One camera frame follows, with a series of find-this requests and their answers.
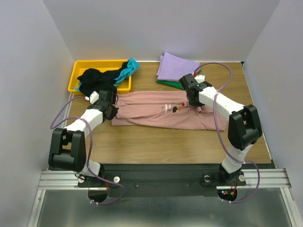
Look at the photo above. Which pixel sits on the folded lavender t-shirt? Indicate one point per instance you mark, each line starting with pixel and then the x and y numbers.
pixel 172 68

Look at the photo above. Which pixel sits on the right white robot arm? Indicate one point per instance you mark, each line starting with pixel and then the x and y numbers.
pixel 244 127

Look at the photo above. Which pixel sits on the yellow plastic bin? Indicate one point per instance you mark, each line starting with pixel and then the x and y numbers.
pixel 81 65

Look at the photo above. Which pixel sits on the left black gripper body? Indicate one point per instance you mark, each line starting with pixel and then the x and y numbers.
pixel 113 112

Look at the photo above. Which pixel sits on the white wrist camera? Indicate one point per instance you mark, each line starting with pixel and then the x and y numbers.
pixel 200 78
pixel 93 97

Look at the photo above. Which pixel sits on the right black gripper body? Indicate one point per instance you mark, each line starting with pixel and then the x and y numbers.
pixel 195 102

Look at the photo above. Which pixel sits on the pink t-shirt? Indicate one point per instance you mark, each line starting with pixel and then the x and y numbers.
pixel 163 109

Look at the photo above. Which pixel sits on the teal garment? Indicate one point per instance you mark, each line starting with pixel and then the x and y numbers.
pixel 127 69

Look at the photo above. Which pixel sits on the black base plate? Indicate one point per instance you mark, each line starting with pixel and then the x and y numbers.
pixel 163 180

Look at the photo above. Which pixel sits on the folded green t-shirt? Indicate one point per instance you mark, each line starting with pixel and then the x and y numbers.
pixel 177 84

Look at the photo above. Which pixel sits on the black garment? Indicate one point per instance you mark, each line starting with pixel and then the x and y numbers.
pixel 93 80

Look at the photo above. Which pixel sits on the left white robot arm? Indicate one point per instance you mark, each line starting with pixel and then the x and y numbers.
pixel 68 144

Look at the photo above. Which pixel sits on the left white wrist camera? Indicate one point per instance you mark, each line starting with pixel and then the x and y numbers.
pixel 93 97

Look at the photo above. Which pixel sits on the aluminium rail frame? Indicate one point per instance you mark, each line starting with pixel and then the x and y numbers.
pixel 273 207

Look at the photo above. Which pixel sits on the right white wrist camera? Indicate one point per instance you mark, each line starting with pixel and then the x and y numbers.
pixel 200 78

